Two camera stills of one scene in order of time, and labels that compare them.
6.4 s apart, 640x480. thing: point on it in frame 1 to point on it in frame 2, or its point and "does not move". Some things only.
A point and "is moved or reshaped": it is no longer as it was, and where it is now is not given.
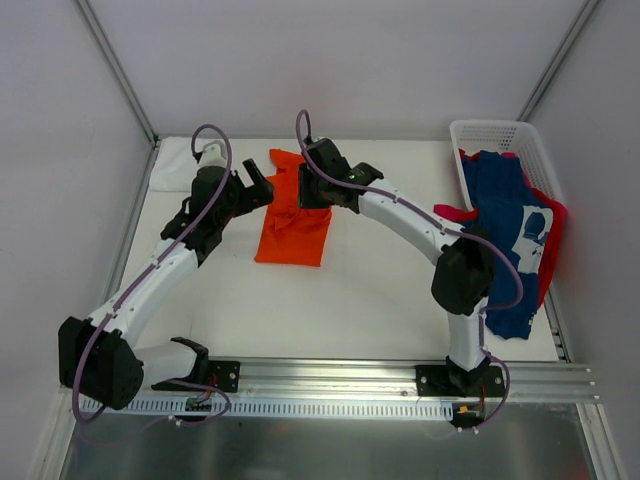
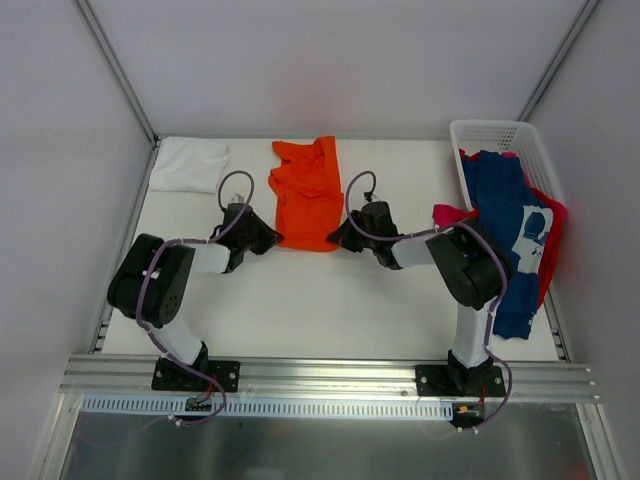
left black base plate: x=223 y=374 does not move
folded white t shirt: x=175 y=166 does not move
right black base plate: x=439 y=380 does not move
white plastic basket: x=519 y=137 does not move
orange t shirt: x=291 y=234 is moved or reshaped
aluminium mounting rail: x=332 y=377 does not move
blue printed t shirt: x=511 y=210 does not move
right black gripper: x=310 y=185 to x=356 y=232
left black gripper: x=244 y=189 to x=256 y=233
